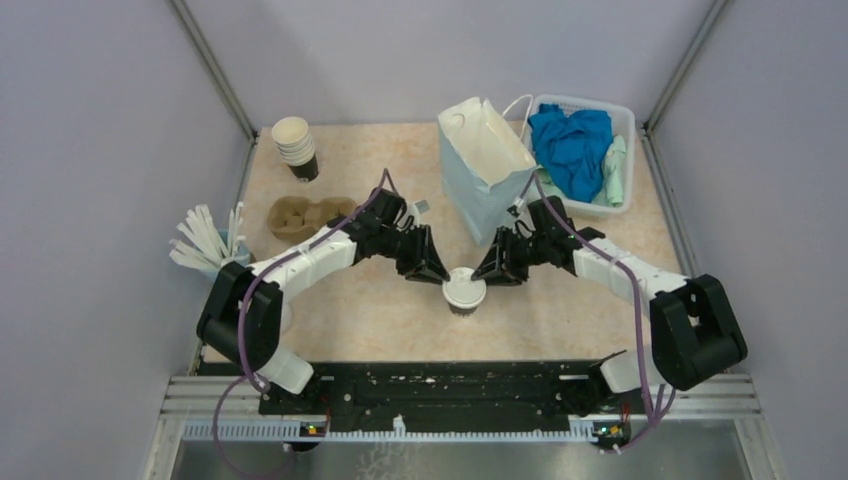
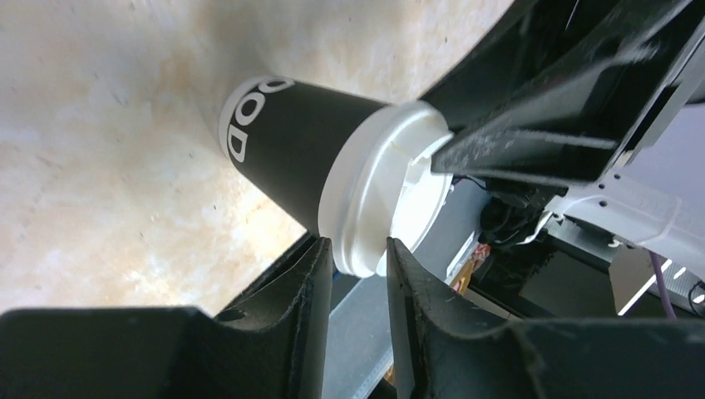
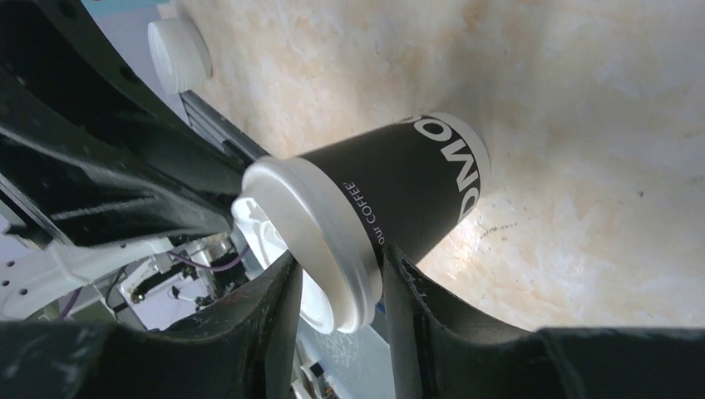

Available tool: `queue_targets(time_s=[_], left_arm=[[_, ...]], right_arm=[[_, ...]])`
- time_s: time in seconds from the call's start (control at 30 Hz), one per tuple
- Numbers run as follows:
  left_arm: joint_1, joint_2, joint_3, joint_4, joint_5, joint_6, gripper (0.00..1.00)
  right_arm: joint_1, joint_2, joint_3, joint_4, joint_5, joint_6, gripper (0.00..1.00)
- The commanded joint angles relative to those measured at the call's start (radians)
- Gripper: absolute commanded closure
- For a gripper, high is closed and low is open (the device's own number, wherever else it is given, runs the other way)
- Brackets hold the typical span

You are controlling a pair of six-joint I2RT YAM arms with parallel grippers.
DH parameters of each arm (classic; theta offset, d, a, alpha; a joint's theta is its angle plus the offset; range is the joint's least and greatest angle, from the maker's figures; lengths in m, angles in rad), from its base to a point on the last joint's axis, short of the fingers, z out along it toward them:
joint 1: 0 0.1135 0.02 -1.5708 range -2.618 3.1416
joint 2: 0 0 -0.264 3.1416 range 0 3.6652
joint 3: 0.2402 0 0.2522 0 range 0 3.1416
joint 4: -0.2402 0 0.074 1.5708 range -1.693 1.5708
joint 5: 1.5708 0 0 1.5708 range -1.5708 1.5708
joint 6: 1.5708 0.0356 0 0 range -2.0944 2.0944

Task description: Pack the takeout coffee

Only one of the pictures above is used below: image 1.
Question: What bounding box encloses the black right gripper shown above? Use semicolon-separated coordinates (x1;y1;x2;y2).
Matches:
472;226;551;287

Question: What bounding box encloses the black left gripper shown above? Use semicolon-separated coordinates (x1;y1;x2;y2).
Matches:
378;224;451;286

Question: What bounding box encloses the white plastic cup lid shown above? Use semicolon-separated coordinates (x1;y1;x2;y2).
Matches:
442;267;487;310

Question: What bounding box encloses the black paper coffee cup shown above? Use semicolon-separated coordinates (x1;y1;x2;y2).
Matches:
448;302;480;317

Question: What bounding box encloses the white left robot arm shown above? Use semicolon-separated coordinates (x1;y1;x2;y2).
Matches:
197;188;450;414

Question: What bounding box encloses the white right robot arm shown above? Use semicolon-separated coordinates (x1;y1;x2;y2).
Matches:
472;197;748;412

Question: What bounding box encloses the light blue paper bag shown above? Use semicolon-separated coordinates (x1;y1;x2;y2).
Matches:
437;97;536;246

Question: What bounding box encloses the brown cardboard cup carrier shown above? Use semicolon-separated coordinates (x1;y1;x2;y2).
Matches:
266;196;357;244

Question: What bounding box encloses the blue cloth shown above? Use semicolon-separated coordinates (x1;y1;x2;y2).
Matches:
528;103;613;203

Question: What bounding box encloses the light green cloth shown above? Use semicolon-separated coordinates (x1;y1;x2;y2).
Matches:
535;134;627;207

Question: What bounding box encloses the stack of paper cups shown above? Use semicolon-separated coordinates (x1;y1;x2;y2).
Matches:
271;117;319;182

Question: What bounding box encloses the white plastic basket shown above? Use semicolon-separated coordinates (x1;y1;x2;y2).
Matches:
525;94;636;218

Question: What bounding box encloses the cup of white straws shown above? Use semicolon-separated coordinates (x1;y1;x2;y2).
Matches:
169;202;252;281

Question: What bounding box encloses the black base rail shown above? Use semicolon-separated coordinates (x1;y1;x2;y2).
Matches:
258;360;644;436

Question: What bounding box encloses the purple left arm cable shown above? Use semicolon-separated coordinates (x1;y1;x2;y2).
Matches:
211;168;399;480

